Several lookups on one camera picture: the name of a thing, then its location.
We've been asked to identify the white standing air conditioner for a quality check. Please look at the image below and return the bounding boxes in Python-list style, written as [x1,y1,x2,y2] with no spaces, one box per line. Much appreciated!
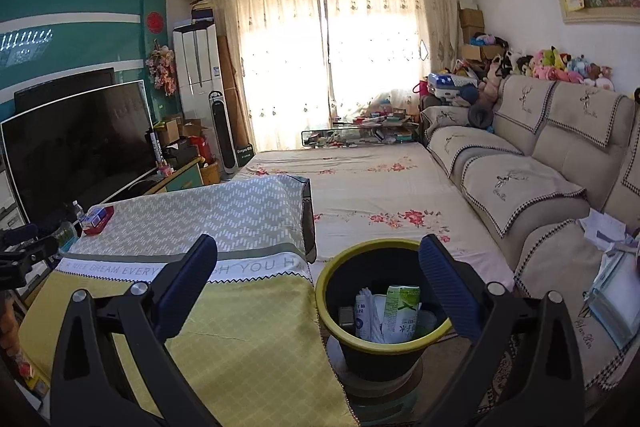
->
[172,23,226,128]

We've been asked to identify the tall black white box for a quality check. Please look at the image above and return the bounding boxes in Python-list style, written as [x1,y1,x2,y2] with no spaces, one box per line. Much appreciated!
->
[150,129,166,164]

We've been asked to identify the person's left hand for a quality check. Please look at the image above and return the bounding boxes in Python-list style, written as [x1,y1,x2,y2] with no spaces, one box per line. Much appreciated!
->
[0,304,21,358]

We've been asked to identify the flat red box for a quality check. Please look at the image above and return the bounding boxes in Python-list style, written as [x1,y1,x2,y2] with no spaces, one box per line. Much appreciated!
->
[81,206,115,237]

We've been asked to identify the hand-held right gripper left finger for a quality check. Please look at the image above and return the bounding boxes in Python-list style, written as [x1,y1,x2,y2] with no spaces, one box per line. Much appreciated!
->
[50,233,219,427]

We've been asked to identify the black television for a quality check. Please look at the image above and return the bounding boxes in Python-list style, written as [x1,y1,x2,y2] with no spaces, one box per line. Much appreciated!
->
[14,67,117,115]

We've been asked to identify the tall brown cardboard sheet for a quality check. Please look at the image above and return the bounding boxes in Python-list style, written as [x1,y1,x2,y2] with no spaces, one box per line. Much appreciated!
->
[216,36,252,148]

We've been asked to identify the white drawer cabinet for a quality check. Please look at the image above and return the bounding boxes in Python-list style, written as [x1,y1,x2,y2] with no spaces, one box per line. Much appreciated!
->
[0,167,21,229]

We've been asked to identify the yellow green patterned tablecloth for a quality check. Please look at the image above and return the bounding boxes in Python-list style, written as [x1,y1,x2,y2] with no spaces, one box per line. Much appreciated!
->
[17,174,362,427]

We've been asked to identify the artificial flower decoration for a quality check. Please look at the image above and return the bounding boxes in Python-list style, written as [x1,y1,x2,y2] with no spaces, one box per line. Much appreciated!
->
[145,42,179,98]

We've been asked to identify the blue star-print bag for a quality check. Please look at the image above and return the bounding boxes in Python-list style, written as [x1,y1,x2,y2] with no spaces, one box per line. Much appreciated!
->
[427,73,482,98]

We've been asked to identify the glass coffee table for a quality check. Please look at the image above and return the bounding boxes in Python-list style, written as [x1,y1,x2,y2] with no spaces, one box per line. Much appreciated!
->
[300,119,422,151]

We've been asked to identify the black bin with yellow rim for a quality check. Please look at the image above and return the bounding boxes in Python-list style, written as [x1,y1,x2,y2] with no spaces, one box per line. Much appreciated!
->
[315,239,458,384]

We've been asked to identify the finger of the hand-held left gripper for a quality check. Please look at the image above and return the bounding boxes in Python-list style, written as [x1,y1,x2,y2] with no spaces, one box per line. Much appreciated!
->
[0,258,32,290]
[0,223,60,261]

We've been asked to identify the beige sofa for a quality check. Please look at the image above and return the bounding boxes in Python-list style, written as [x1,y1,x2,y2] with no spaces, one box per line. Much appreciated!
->
[419,74,640,414]

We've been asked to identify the large silver-rimmed television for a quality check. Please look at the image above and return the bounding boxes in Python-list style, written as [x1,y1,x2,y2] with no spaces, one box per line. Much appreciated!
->
[0,79,157,229]

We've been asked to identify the open cardboard box with toys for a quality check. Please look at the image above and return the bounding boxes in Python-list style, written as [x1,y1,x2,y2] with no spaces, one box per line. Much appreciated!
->
[460,36,508,62]

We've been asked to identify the blue tissue pack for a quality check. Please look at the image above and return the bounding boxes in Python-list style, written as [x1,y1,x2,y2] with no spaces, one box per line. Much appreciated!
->
[80,208,109,228]

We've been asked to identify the tower fan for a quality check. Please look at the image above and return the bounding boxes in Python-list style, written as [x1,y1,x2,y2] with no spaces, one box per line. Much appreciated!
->
[207,91,239,176]

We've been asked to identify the papers and plastic bags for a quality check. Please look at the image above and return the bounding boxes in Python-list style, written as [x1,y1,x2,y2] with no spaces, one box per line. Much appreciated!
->
[577,212,640,350]

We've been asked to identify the plastic bag with green plant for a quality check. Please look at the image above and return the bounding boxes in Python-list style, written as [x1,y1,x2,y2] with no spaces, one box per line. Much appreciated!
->
[52,219,79,254]

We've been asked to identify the closed brown cardboard box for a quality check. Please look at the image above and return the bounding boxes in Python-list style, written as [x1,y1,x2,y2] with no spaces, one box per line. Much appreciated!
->
[457,8,486,46]

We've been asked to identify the floral bedsheet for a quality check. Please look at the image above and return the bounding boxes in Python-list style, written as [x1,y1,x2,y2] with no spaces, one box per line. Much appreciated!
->
[240,142,517,294]

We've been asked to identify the row of plush toys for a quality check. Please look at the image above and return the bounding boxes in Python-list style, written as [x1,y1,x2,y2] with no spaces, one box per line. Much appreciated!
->
[502,47,616,91]

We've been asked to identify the red canister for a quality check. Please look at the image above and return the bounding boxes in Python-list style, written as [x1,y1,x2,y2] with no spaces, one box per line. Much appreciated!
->
[190,136,211,164]

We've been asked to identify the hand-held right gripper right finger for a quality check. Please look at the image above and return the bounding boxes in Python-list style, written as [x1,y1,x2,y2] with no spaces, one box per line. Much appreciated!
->
[417,233,591,427]

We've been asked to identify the open cardboard boxes by television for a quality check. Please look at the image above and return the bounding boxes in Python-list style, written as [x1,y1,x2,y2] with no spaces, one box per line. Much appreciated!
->
[154,117,209,144]

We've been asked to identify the green white drink carton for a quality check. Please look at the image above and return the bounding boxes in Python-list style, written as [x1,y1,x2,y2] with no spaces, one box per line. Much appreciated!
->
[382,285,422,344]

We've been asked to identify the cream embroidered curtain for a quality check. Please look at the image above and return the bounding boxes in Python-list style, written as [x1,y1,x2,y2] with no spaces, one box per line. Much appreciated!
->
[212,0,463,152]

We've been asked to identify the wooden bucket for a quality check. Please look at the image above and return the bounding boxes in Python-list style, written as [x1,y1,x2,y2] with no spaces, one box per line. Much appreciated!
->
[200,159,221,186]

